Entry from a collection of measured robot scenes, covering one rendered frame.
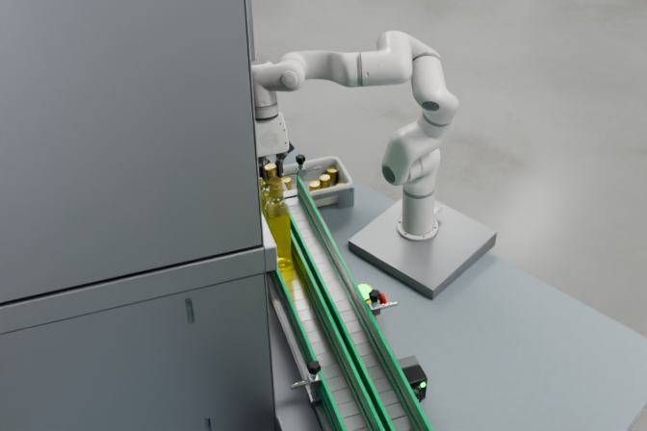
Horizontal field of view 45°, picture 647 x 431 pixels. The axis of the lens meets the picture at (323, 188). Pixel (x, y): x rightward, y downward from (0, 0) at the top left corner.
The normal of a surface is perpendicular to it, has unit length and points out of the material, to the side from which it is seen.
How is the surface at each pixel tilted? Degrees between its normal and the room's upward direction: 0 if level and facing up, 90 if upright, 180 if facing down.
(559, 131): 0
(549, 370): 0
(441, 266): 3
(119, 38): 90
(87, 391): 90
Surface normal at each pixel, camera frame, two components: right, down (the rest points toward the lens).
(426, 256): -0.05, -0.77
